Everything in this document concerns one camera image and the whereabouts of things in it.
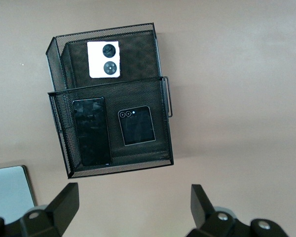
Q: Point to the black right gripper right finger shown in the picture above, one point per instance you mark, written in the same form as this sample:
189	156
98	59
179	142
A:
202	209

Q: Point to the dark grey flip phone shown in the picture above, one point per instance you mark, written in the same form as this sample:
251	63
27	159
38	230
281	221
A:
138	128

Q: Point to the black mesh tiered organizer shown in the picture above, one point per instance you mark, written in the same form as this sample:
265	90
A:
138	61

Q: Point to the grey closed laptop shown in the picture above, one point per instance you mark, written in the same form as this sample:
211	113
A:
7	192

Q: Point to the lilac flip phone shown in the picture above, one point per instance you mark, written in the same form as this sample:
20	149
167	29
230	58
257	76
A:
95	61

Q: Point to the black slab smartphone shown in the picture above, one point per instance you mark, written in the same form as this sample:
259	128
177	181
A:
92	133

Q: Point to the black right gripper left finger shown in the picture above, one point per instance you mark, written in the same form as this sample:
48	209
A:
61	209

